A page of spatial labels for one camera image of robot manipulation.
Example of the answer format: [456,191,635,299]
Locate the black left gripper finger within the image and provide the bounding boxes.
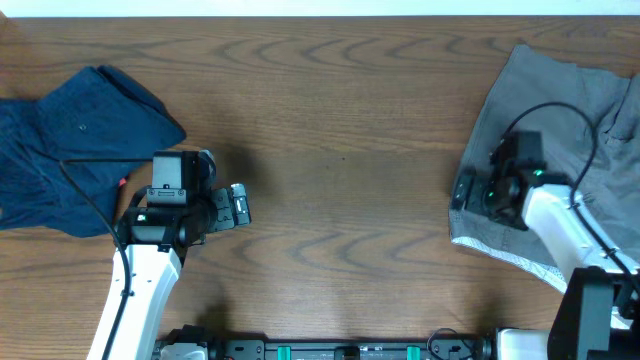
[231,183,251,226]
[212,188,235,232]

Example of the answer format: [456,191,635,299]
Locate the grey shorts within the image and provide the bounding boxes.
[449,45,639,291]

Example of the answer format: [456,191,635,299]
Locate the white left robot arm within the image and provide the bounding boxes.
[89,150,251,359]

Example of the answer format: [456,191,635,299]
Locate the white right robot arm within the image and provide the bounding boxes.
[452,161,639,359]

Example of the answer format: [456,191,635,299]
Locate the navy blue folded shorts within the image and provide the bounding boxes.
[1,65,186,238]

